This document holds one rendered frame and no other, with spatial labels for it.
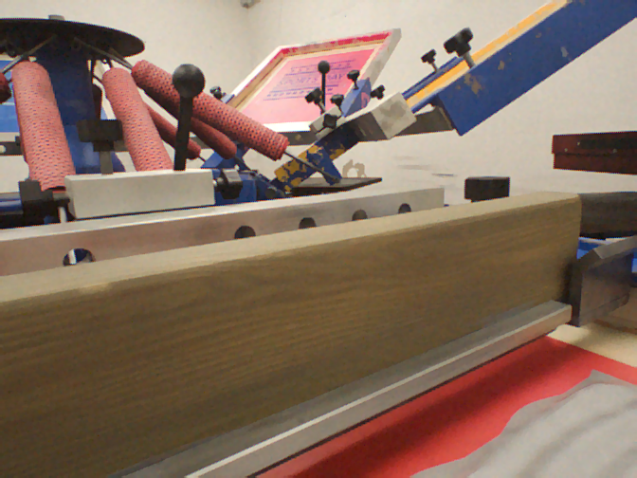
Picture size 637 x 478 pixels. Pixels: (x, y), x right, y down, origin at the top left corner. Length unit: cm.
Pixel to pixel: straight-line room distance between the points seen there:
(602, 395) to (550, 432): 5
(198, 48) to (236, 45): 40
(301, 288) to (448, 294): 9
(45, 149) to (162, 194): 24
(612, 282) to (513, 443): 16
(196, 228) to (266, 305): 24
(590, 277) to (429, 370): 15
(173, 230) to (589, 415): 31
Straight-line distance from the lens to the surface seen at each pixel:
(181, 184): 44
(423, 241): 21
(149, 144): 67
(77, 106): 96
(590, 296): 33
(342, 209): 46
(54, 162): 62
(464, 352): 23
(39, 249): 37
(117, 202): 43
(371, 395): 19
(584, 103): 233
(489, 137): 256
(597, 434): 25
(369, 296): 19
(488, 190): 44
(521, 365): 32
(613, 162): 115
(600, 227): 90
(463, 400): 27
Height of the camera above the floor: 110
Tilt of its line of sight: 12 degrees down
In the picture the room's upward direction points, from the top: 2 degrees counter-clockwise
